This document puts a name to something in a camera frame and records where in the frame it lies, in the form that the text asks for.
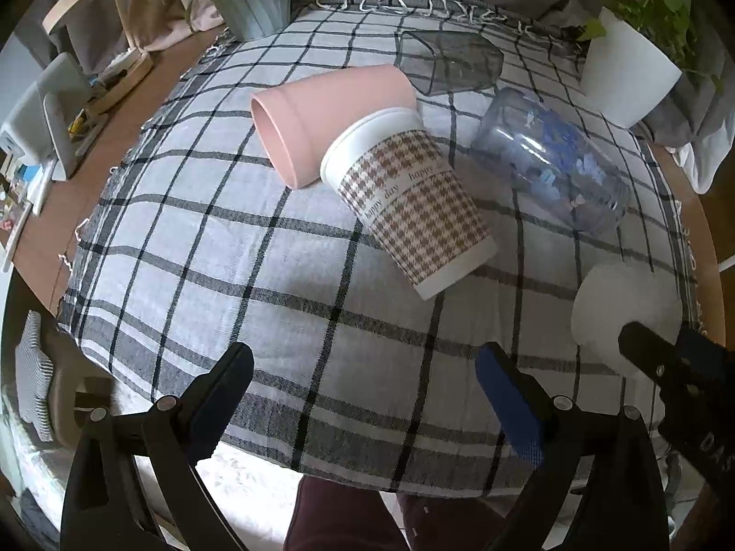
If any white frosted cup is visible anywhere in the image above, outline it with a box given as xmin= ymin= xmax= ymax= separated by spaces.
xmin=571 ymin=261 xmax=683 ymax=378

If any houndstooth paper cup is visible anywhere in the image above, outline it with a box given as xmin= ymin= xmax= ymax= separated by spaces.
xmin=320 ymin=107 xmax=497 ymax=300

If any pink plastic cup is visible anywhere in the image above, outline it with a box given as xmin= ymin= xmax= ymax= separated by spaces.
xmin=250 ymin=65 xmax=416 ymax=189

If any smoky grey glass cup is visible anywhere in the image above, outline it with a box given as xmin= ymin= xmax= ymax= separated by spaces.
xmin=397 ymin=30 xmax=503 ymax=96

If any grey white cushion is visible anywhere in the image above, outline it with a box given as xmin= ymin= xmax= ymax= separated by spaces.
xmin=15 ymin=310 xmax=54 ymax=443

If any dark red trousers leg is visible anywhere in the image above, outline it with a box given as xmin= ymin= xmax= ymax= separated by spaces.
xmin=284 ymin=476 xmax=504 ymax=550

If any checkered white black tablecloth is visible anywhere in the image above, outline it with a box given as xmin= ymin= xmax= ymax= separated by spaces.
xmin=58 ymin=0 xmax=698 ymax=498

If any white plant pot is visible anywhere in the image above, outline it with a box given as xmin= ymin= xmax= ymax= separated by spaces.
xmin=581 ymin=7 xmax=681 ymax=128

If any wooden chair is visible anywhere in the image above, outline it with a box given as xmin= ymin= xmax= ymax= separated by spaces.
xmin=42 ymin=0 xmax=153 ymax=114

